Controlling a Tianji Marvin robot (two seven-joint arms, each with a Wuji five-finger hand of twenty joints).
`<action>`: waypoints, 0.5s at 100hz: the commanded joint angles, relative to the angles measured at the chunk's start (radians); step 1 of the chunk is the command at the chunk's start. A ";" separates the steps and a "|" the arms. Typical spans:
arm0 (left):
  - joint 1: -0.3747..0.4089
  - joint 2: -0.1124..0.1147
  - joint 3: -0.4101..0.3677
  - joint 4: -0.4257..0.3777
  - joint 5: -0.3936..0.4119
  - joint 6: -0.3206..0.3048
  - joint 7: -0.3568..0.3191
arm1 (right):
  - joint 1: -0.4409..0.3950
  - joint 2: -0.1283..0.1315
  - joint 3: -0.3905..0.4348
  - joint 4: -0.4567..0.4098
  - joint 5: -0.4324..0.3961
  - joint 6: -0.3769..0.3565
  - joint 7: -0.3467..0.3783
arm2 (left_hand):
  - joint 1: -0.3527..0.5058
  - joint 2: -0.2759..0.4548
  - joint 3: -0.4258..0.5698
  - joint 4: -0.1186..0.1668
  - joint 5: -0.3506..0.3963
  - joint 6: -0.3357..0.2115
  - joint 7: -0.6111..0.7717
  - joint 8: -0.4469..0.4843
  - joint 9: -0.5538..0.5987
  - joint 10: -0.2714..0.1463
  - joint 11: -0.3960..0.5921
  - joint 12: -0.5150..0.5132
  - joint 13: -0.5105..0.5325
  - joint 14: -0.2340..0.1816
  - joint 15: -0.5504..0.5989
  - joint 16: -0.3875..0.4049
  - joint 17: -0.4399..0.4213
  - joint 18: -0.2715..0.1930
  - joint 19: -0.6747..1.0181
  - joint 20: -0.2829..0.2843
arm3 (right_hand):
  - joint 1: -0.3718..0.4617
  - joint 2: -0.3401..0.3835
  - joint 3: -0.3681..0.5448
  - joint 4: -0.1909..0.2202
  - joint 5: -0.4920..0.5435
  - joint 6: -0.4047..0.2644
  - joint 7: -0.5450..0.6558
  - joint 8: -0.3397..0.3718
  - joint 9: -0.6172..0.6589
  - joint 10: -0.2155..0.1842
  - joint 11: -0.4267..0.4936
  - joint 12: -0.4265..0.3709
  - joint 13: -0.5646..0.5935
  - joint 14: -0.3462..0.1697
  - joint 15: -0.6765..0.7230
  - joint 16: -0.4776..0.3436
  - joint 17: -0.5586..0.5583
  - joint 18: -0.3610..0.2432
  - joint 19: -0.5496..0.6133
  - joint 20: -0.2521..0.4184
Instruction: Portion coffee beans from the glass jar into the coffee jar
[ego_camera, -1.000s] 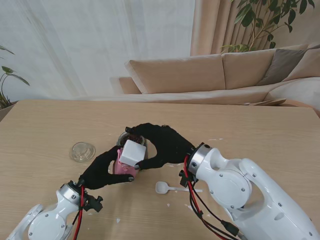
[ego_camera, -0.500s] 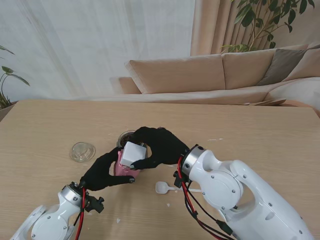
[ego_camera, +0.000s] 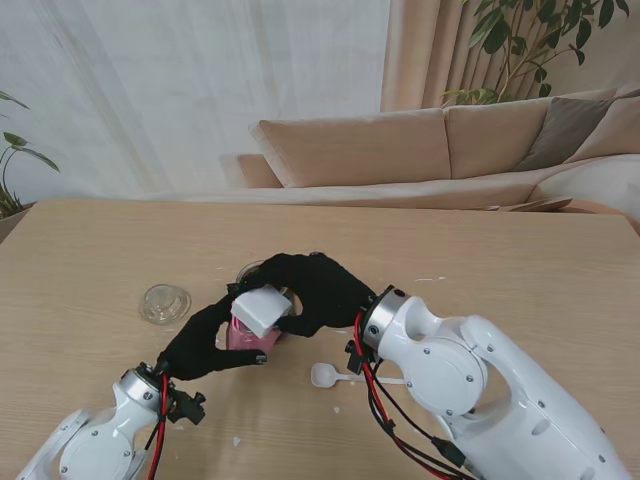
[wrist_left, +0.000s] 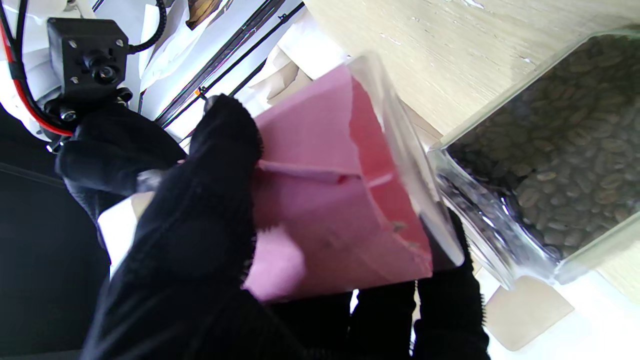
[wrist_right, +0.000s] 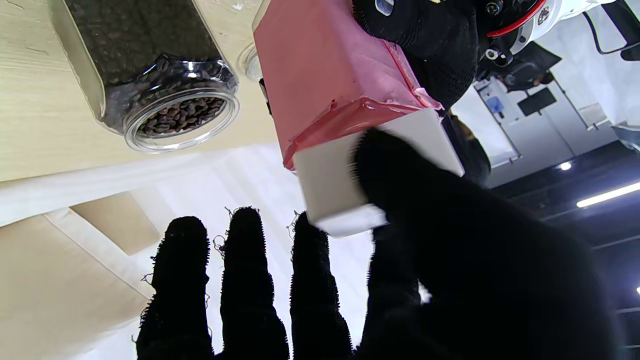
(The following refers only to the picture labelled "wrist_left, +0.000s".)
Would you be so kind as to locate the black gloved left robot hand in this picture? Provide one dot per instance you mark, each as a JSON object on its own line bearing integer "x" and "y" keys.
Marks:
{"x": 190, "y": 260}

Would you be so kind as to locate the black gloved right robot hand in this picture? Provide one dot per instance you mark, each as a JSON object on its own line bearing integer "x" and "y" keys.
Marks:
{"x": 115, "y": 150}

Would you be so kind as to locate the pink square coffee jar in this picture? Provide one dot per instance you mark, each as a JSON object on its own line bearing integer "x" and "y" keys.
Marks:
{"x": 320, "y": 220}

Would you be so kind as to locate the glass jar of coffee beans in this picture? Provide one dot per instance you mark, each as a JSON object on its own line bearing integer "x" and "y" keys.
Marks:
{"x": 565, "y": 165}

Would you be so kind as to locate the black metal stand rods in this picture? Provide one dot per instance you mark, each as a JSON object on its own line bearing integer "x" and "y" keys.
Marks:
{"x": 235, "y": 55}

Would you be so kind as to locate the brown cardboard sheet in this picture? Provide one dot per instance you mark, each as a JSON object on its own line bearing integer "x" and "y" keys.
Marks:
{"x": 530, "y": 312}

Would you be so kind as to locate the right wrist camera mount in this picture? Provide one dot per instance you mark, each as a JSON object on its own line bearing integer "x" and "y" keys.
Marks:
{"x": 90, "y": 55}

